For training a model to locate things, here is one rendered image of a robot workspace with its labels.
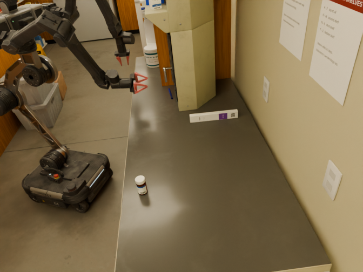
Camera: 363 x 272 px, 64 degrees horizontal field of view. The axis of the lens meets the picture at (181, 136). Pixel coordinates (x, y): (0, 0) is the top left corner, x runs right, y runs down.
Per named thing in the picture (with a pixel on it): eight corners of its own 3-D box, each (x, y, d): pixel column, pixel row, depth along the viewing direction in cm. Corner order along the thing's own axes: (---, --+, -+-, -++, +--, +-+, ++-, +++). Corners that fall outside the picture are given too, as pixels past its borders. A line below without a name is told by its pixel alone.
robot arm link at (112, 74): (103, 75, 169) (99, 87, 165) (99, 62, 158) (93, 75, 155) (123, 79, 168) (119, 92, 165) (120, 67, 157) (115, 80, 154)
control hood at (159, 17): (167, 17, 173) (165, -2, 167) (170, 32, 147) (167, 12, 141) (147, 19, 173) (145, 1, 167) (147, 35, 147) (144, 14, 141)
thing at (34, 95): (59, 82, 379) (49, 58, 360) (46, 104, 330) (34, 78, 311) (27, 86, 379) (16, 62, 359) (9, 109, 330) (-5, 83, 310)
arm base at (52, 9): (59, 21, 198) (53, 2, 191) (69, 21, 195) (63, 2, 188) (51, 25, 191) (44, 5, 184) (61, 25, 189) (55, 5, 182)
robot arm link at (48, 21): (48, 2, 125) (38, 19, 121) (74, 24, 135) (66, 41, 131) (7, 32, 153) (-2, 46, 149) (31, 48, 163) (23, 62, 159)
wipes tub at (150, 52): (162, 60, 243) (160, 42, 234) (162, 66, 233) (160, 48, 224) (146, 62, 243) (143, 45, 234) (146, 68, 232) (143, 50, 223)
